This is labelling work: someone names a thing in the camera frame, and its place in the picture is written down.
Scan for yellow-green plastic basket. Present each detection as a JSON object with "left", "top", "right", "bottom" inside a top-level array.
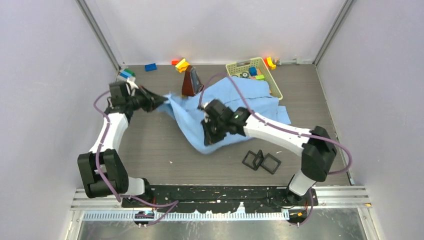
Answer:
[{"left": 225, "top": 57, "right": 283, "bottom": 100}]

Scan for black square frame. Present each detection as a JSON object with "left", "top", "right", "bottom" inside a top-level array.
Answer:
[
  {"left": 241, "top": 150, "right": 264, "bottom": 171},
  {"left": 260, "top": 153, "right": 282, "bottom": 175}
]

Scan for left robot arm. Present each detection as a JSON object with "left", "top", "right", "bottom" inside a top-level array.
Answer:
[{"left": 77, "top": 80, "right": 168, "bottom": 207}]

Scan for stacked blue green bricks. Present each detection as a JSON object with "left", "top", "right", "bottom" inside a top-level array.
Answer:
[{"left": 116, "top": 68, "right": 136, "bottom": 82}]

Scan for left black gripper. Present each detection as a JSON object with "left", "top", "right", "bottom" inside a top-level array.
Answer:
[{"left": 125, "top": 85, "right": 167, "bottom": 114}]

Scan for green block in basket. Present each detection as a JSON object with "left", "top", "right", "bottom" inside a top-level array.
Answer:
[{"left": 255, "top": 74, "right": 265, "bottom": 81}]

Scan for blue block in basket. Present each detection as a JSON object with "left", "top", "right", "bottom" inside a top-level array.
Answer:
[{"left": 248, "top": 66, "right": 258, "bottom": 77}]

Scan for yellow arch block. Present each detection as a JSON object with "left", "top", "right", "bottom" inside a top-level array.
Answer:
[{"left": 265, "top": 57, "right": 277, "bottom": 70}]

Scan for brown wooden metronome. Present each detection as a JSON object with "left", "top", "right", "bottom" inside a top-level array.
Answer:
[{"left": 181, "top": 65, "right": 204, "bottom": 97}]

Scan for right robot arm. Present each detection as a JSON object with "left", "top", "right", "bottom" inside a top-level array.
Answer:
[{"left": 200, "top": 99, "right": 338, "bottom": 205}]

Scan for blue toy brick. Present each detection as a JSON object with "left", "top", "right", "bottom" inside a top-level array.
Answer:
[{"left": 144, "top": 63, "right": 157, "bottom": 72}]

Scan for yellow toy block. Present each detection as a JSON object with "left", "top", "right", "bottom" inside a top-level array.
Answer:
[{"left": 175, "top": 58, "right": 190, "bottom": 73}]

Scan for light blue shirt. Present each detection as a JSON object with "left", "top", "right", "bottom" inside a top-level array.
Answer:
[{"left": 156, "top": 77, "right": 292, "bottom": 155}]

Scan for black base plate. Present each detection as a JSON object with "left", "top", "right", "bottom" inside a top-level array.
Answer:
[{"left": 121, "top": 185, "right": 318, "bottom": 214}]

